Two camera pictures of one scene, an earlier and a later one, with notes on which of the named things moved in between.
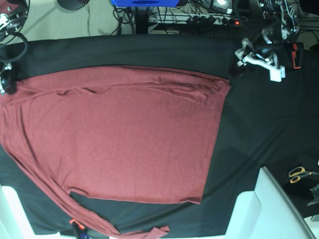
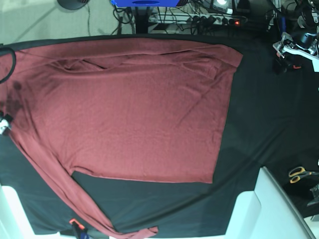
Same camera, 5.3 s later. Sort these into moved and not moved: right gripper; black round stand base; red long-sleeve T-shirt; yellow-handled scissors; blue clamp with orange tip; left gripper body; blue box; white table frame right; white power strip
Moved: left gripper body; red long-sleeve T-shirt; right gripper
Not moved: white power strip; blue clamp with orange tip; black round stand base; yellow-handled scissors; blue box; white table frame right
